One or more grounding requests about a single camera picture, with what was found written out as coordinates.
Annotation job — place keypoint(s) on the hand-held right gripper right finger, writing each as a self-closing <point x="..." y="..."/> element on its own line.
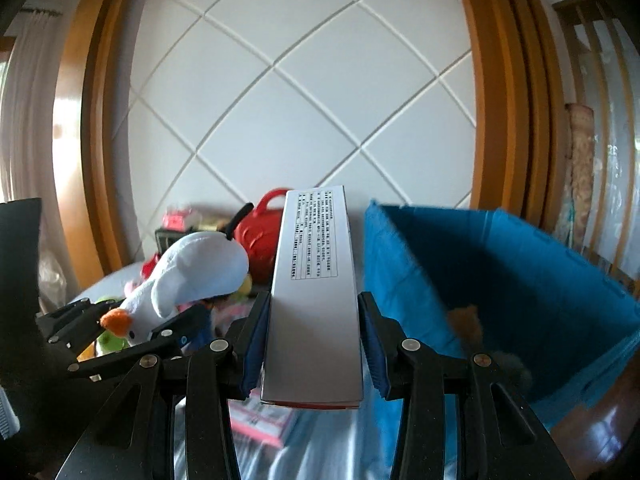
<point x="375" y="355"/>

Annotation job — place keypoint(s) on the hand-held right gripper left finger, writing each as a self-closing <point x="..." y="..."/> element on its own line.
<point x="255" y="345"/>

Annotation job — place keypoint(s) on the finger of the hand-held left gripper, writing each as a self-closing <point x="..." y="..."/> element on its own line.
<point x="150" y="350"/>
<point x="70" y="325"/>

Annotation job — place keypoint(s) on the silver rectangular box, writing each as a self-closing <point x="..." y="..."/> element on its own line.
<point x="312" y="320"/>

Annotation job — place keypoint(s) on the white goose plush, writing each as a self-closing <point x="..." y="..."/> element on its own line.
<point x="200" y="265"/>

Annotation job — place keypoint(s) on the blue plastic crate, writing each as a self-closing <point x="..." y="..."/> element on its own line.
<point x="500" y="270"/>

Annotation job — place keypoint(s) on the light green plush toy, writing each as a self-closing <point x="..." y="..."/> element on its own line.
<point x="110" y="342"/>

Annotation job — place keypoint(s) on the clear plastic bag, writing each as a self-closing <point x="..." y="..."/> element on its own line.
<point x="52" y="280"/>

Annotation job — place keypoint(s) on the yellow plush toy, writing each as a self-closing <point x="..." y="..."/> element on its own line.
<point x="246" y="286"/>

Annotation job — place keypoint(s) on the pink flat box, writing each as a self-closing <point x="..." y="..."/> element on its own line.
<point x="260" y="422"/>

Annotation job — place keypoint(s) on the red and pink plush toy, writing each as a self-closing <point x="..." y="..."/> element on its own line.
<point x="149" y="267"/>

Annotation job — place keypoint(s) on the orange plush toy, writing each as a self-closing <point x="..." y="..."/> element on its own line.
<point x="465" y="325"/>

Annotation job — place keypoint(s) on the red bear suitcase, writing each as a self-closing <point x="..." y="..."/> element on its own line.
<point x="257" y="245"/>

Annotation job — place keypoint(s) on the black box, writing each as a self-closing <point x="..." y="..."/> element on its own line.
<point x="167" y="240"/>

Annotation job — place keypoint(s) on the pink packet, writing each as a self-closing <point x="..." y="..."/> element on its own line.
<point x="180" y="219"/>

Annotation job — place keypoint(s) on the grey fuzzy toy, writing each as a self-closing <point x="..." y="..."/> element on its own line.
<point x="512" y="370"/>

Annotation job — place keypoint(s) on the white curtain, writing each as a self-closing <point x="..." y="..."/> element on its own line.
<point x="25" y="110"/>

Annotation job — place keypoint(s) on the rolled patterned rug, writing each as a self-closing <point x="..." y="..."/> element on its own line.
<point x="580" y="175"/>

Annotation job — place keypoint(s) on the frosted glass door with slats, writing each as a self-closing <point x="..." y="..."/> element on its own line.
<point x="612" y="135"/>

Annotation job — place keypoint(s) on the curved wooden wall frame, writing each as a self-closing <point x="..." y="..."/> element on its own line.
<point x="95" y="135"/>

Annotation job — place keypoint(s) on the wooden door frame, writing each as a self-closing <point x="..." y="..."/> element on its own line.
<point x="510" y="85"/>

